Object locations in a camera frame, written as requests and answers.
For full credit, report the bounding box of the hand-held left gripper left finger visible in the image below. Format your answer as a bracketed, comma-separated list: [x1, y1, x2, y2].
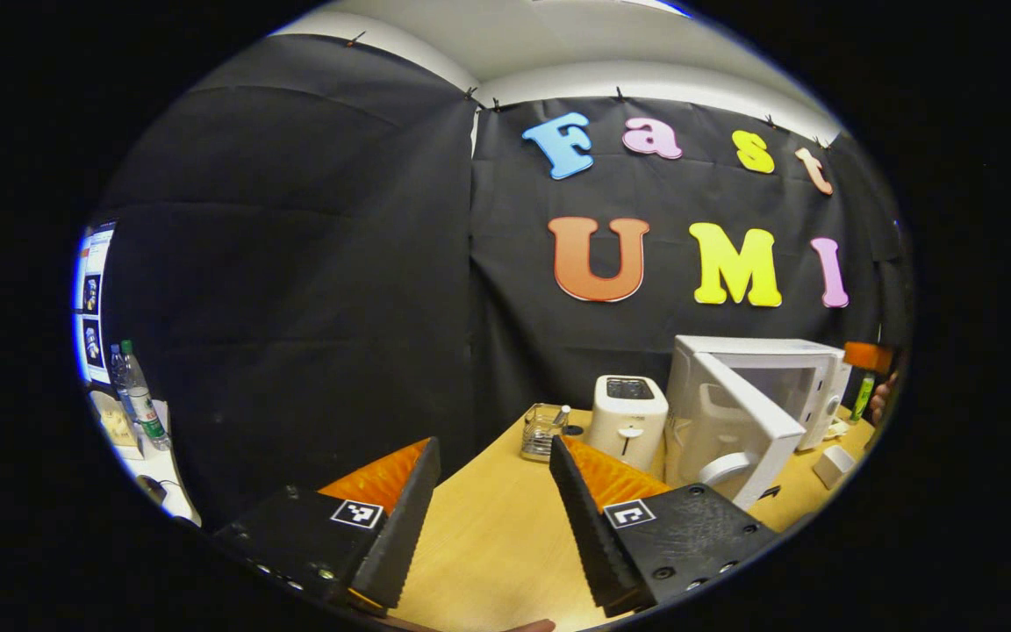
[212, 436, 442, 613]

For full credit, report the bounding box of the clear plastic water bottle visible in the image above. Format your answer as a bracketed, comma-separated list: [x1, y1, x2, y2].
[121, 339, 171, 452]
[109, 344, 131, 413]

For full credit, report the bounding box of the white side desk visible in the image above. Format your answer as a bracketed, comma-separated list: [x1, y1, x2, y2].
[89, 391, 201, 528]

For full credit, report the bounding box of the clear glass container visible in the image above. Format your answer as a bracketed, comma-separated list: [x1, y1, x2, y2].
[520, 402, 573, 463]

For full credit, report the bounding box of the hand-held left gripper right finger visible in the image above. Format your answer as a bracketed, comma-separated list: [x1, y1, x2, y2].
[548, 434, 780, 617]

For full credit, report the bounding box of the lit computer monitor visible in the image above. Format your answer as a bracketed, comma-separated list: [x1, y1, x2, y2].
[74, 222, 118, 387]

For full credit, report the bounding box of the cream white toaster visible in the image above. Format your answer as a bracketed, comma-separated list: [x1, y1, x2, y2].
[589, 375, 670, 475]

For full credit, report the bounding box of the green label drink bottle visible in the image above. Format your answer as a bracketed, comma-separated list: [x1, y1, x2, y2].
[850, 372, 877, 424]

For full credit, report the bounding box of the small white plate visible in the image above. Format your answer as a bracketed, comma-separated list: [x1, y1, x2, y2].
[812, 444, 858, 491]

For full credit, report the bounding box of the white microwave oven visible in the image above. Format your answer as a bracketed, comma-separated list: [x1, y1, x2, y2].
[663, 334, 854, 511]

